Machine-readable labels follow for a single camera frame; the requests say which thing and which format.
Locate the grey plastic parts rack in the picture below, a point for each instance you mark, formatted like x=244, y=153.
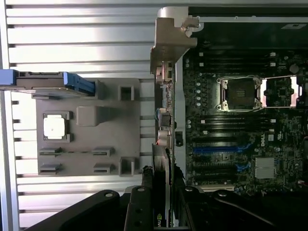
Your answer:
x=96, y=134

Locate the blue expansion slot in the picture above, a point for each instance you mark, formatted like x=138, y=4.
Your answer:
x=216, y=149

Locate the green motherboard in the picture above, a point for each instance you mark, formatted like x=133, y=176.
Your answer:
x=276, y=144

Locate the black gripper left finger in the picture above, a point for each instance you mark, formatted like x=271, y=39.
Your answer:
x=139, y=211

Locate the CPU socket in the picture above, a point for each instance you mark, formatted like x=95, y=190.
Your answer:
x=240, y=93

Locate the hard disk in blue caddy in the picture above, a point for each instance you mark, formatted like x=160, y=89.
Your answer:
x=48, y=80

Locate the open grey PC case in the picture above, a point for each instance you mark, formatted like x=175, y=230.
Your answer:
x=240, y=24

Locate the silver CPU chip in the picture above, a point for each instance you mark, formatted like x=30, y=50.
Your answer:
x=54, y=127

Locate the white expansion slot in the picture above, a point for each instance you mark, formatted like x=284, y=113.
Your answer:
x=216, y=187

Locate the silver finned heatsink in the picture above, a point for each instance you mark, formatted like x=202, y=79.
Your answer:
x=264, y=168

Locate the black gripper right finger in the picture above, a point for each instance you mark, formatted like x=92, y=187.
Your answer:
x=192, y=216

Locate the steel socket cover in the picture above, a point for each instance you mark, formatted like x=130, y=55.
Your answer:
x=279, y=91

